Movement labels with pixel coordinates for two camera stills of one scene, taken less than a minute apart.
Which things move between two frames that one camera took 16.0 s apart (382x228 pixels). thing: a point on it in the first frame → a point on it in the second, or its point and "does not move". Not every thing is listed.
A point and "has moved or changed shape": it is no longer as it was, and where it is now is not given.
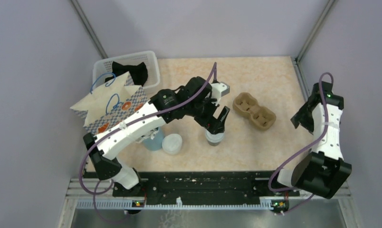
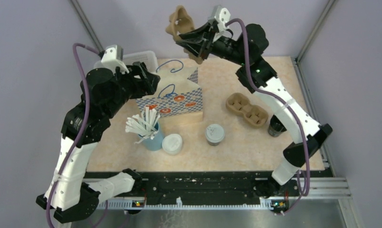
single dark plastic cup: x=214 y=144 does not move
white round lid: x=172 y=144 does not move
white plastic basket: x=103 y=69 does not move
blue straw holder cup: x=155 y=144 does not move
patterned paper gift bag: x=110 y=100 has moved or changed shape
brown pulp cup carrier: x=245 y=104 has moved or changed shape
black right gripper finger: x=302 y=115 → x=232 y=49
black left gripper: x=214 y=125 → x=146 y=85
